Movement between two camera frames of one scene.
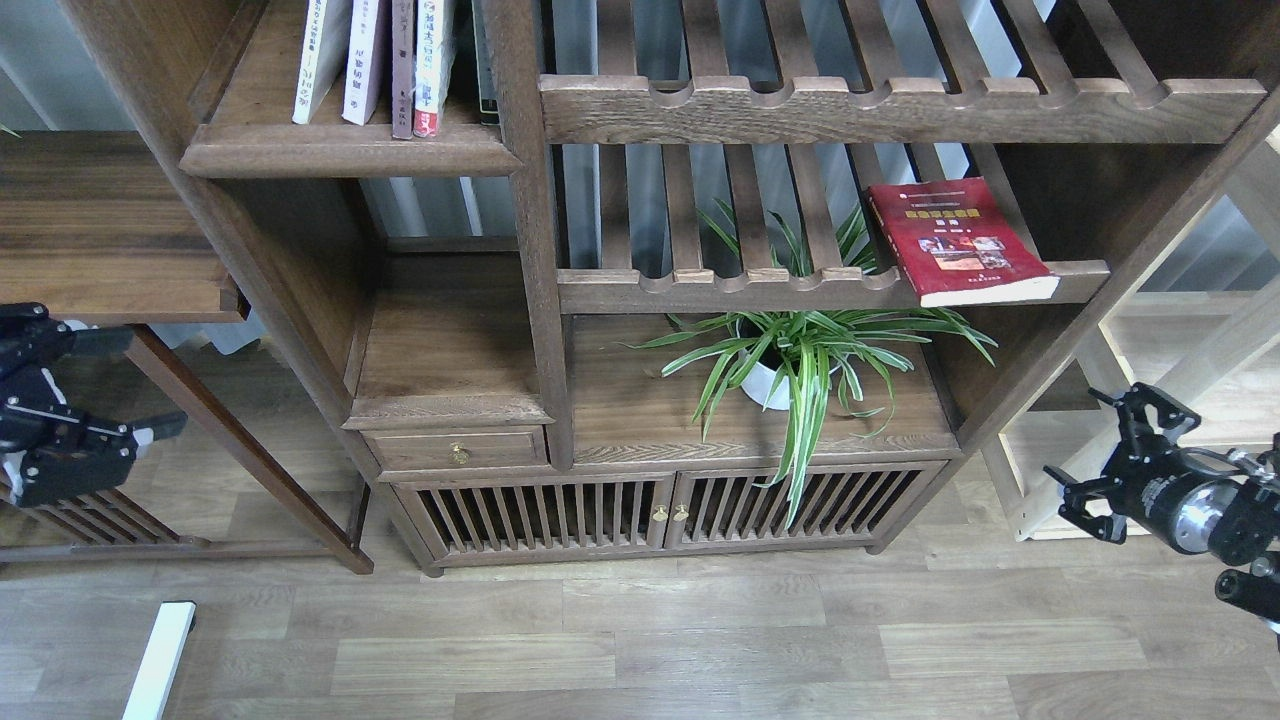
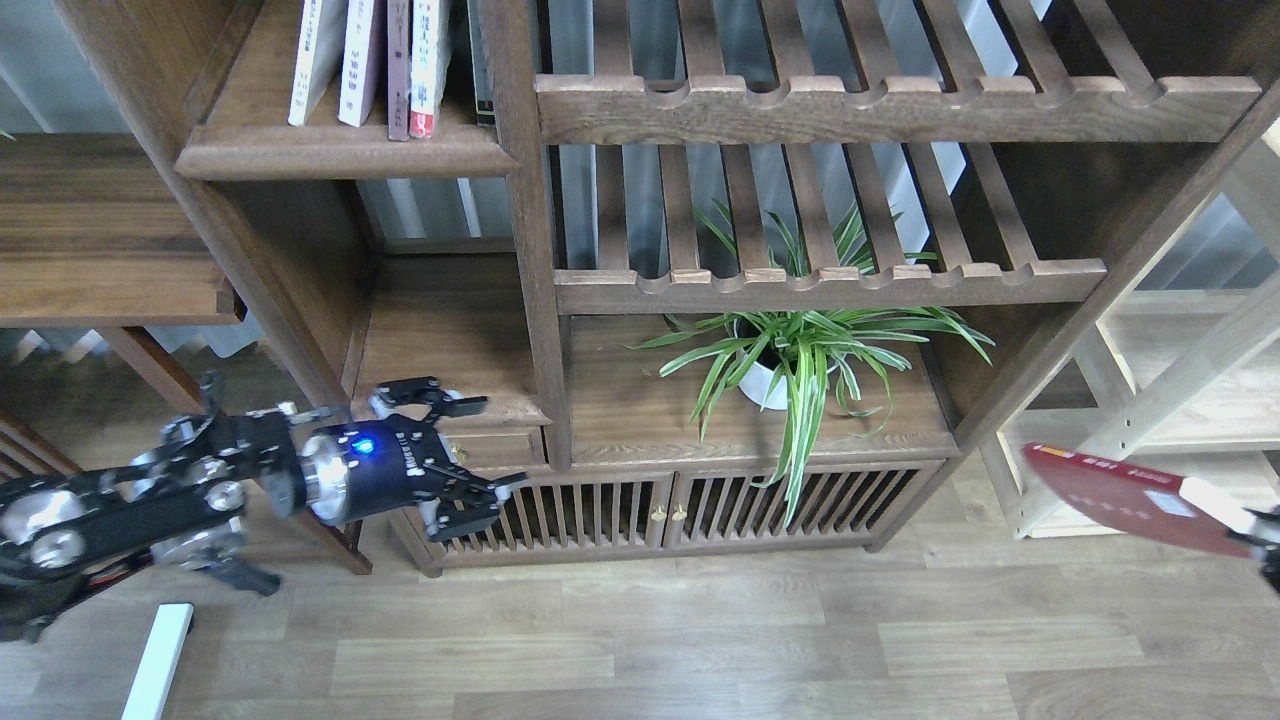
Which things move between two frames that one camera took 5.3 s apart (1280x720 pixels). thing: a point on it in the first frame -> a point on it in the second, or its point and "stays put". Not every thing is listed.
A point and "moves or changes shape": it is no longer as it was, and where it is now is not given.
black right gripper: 1158,485 -> 1266,525
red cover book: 958,245 moves or changes shape
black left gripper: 46,452 -> 351,469
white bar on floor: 153,684 stays put
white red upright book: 435,31 stays put
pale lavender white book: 361,79 stays put
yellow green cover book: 325,44 stays put
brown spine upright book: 402,68 stays put
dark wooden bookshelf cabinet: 582,281 stays put
